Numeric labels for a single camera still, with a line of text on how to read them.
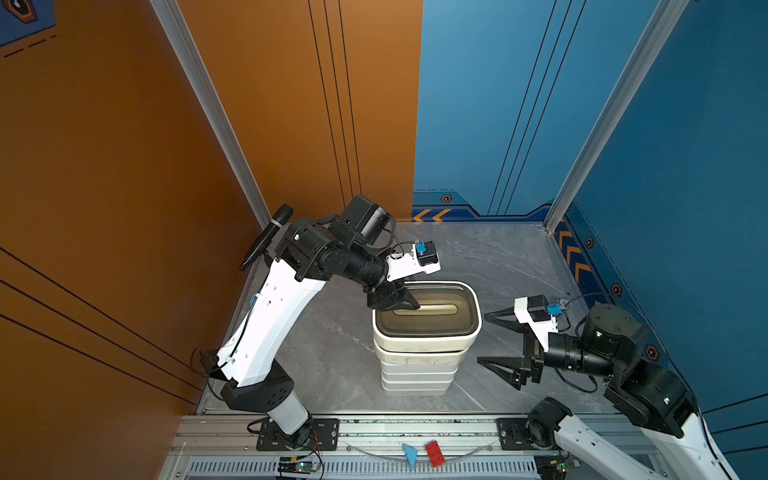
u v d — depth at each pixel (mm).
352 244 420
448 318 536
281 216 868
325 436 738
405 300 497
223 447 735
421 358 576
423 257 463
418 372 667
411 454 709
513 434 725
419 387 749
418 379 693
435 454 695
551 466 701
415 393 790
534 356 462
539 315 440
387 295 483
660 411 382
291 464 720
